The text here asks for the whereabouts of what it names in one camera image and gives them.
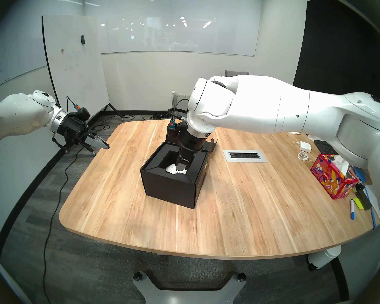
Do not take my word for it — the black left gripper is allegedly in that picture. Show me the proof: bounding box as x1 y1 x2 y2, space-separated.
58 113 110 154

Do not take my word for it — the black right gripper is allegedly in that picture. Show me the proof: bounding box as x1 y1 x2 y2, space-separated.
175 129 210 172

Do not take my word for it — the black cardboard box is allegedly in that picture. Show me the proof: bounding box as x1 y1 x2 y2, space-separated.
140 137 218 209

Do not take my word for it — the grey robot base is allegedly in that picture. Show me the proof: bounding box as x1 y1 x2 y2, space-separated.
132 271 247 304

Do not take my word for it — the colourful red tissue box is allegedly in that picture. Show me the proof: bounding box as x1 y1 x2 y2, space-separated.
310 154 359 200

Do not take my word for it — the white tissue in box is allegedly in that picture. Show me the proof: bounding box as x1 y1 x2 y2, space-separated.
331 155 350 177

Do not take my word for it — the grey table power outlet plate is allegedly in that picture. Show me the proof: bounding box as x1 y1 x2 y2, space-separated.
223 150 267 163

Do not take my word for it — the grey ribbed mesh chair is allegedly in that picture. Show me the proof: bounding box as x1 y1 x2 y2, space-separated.
172 92 190 115

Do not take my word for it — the mobile whiteboard on stand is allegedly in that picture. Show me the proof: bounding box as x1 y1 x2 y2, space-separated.
42 16 125 155

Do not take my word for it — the black keyboard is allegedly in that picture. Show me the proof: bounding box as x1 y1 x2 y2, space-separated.
313 140 339 155

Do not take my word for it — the black eraser block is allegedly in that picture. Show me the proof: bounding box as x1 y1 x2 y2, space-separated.
355 188 372 210

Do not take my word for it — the white paper sheet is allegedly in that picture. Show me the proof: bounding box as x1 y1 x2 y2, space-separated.
364 185 380 221

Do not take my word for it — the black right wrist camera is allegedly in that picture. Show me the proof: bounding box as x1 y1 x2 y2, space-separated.
166 122 188 145

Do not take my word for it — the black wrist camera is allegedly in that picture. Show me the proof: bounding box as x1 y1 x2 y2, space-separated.
71 107 92 122
166 122 188 145

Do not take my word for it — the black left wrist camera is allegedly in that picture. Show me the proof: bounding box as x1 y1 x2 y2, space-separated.
71 107 92 122

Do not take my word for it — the black left wrist cable loop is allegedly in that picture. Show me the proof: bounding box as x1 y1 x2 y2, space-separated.
52 133 71 154

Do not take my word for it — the wall whiteboard with writing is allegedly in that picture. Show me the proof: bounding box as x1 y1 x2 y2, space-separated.
0 31 47 93

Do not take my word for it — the white adapter cable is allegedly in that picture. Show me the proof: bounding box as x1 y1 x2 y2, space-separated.
292 141 314 162

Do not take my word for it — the glass wall board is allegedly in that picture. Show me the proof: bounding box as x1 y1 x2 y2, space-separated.
97 15 260 57

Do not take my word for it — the large black wall screen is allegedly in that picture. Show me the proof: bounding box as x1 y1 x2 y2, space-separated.
293 0 380 98

